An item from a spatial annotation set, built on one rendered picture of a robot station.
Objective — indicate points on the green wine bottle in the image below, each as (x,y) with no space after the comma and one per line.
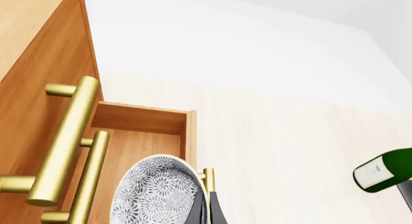
(391,168)

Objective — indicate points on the open wooden drawer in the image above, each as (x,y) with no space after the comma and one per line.
(145,142)

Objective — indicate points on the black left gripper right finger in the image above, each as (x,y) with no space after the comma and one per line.
(216,212)

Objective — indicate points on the wooden cabinet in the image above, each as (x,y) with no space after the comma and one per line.
(19,21)

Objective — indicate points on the large wooden drawer front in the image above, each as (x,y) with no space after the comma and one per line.
(38,60)

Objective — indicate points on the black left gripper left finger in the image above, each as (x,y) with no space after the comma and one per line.
(199,213)

